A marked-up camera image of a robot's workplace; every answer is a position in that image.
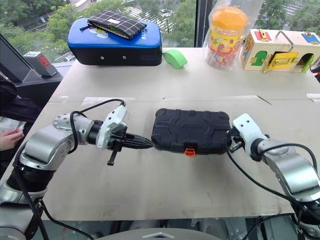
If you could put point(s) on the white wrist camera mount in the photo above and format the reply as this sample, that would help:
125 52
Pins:
112 125
250 132

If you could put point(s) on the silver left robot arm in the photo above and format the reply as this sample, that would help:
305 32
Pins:
45 142

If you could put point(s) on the bystander bare hand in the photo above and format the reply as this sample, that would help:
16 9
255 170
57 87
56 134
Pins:
10 140

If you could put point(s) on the toy jar orange lid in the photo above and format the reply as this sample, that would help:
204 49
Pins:
226 37

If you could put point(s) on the white paper sheet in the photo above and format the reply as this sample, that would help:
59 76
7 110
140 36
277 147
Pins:
10 123

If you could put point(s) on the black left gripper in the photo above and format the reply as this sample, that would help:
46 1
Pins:
120 141

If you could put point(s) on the black white grid pouch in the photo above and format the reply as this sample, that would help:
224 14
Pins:
117 23

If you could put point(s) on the grey box red label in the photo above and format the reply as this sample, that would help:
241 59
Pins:
41 63

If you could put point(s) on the wooden latch busy board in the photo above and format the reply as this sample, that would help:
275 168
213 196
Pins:
257 47

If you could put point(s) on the blue black padded cushion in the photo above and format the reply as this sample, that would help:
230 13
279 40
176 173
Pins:
112 50

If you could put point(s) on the bystander dark clothing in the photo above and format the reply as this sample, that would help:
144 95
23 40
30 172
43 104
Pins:
17 107

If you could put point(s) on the black tool case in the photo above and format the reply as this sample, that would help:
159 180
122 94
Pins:
190 130

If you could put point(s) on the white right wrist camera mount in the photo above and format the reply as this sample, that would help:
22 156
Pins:
250 132

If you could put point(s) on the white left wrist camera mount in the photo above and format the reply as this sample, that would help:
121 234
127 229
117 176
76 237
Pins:
112 125

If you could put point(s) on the black angled stand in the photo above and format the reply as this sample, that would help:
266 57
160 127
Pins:
30 82

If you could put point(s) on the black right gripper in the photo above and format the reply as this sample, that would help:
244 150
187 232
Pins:
236 143

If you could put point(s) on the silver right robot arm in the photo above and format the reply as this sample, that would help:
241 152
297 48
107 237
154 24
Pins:
292 162

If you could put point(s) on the dark window frame post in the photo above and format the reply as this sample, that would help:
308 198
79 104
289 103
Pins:
203 25

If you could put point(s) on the green foam block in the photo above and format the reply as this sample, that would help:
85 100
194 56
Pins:
175 58

